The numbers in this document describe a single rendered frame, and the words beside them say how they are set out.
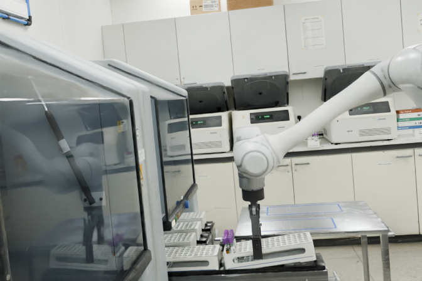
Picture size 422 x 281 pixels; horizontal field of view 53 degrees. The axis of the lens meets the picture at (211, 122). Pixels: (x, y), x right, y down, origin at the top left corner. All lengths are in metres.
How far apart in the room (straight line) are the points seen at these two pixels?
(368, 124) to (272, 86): 0.91
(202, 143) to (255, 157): 2.60
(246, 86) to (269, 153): 2.79
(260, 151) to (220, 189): 2.63
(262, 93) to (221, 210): 1.17
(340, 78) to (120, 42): 2.10
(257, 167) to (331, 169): 2.64
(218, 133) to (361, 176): 1.28
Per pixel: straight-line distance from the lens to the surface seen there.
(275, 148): 1.23
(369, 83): 1.44
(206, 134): 3.74
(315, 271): 1.46
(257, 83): 3.94
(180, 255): 1.50
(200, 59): 4.04
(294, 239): 1.48
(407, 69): 1.30
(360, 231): 1.79
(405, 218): 4.04
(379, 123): 3.84
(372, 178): 3.88
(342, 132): 3.78
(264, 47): 4.01
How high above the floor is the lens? 1.38
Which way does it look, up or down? 3 degrees down
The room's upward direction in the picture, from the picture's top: 5 degrees counter-clockwise
